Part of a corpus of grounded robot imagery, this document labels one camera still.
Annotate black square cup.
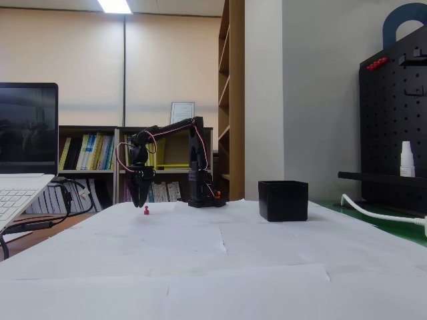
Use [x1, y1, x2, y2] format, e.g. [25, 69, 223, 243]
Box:
[258, 180, 309, 223]

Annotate low wooden bookshelf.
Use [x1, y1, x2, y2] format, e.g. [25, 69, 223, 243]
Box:
[58, 125, 117, 214]
[114, 126, 214, 204]

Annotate upright yellow book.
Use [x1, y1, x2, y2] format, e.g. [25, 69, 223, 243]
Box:
[153, 135, 167, 166]

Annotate flat yellow book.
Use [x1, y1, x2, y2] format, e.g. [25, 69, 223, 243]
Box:
[155, 162, 191, 171]

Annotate framed certificate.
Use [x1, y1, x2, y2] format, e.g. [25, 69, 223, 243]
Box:
[169, 101, 196, 127]

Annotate black binder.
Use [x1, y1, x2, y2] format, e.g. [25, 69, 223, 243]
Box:
[63, 136, 84, 171]

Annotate leaning yellow book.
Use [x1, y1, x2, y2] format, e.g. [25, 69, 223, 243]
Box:
[59, 137, 73, 171]

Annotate beige roller blind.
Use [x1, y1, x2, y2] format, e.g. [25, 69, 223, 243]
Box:
[125, 12, 224, 128]
[0, 7, 125, 127]

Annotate black adapter dongle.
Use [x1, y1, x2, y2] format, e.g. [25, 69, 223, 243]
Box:
[6, 219, 56, 234]

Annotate tall wooden bookshelf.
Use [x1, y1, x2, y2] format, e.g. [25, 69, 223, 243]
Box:
[218, 0, 246, 201]

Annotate white laptop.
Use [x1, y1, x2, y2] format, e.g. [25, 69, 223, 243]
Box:
[0, 82, 60, 234]

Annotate ceiling light panel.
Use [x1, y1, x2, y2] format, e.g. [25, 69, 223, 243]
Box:
[96, 0, 133, 15]

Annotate black pegboard shelf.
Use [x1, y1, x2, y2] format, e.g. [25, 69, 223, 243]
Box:
[338, 171, 427, 187]

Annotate black pegboard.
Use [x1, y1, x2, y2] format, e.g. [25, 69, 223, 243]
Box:
[358, 23, 427, 214]

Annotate small white bottle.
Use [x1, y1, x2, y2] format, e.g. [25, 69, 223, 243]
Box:
[399, 141, 416, 177]

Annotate white power strip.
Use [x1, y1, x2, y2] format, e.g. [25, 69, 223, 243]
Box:
[413, 215, 427, 238]

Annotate red white servo cable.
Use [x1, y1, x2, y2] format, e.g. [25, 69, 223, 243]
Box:
[115, 142, 135, 175]

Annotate black laptop cable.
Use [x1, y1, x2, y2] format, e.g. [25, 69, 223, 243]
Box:
[49, 178, 97, 217]

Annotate black cable loop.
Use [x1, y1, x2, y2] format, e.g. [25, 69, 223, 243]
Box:
[0, 229, 11, 261]

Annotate white power strip cable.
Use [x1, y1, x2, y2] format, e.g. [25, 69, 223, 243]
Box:
[340, 193, 427, 225]

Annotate dark teal arched handle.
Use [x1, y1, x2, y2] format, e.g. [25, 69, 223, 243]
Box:
[382, 2, 427, 49]

